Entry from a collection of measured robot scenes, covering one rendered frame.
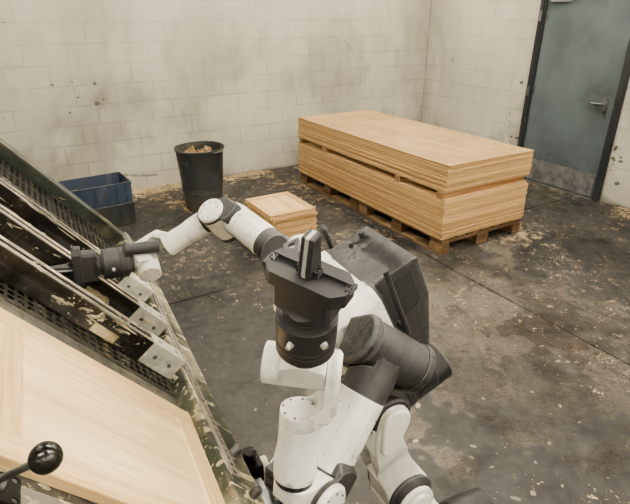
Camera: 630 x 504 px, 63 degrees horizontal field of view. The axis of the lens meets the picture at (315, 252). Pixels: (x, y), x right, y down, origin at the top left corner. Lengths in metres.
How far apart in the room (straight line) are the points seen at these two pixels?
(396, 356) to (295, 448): 0.24
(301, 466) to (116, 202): 4.57
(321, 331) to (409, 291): 0.47
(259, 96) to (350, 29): 1.52
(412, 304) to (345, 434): 0.35
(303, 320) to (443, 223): 3.76
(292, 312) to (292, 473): 0.30
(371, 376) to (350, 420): 0.08
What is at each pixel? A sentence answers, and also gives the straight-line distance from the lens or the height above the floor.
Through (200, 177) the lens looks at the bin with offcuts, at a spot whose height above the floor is 0.39.
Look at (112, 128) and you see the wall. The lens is 6.17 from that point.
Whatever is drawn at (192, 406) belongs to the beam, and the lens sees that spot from 1.52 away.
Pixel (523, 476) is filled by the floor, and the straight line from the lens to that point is 2.68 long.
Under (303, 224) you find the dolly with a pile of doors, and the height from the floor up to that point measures 0.28.
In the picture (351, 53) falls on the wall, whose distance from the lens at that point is 7.29.
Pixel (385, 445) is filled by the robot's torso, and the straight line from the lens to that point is 1.39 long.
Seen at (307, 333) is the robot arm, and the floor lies 1.50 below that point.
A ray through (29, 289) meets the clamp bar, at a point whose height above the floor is 1.27.
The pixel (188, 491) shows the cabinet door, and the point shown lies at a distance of 1.21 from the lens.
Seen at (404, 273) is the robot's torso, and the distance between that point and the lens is 1.10.
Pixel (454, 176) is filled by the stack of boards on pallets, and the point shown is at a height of 0.69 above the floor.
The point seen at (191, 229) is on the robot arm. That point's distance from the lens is 1.51.
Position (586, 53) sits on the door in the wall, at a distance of 6.47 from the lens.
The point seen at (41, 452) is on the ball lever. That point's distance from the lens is 0.71.
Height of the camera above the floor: 1.89
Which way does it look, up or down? 25 degrees down
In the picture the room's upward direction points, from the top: straight up
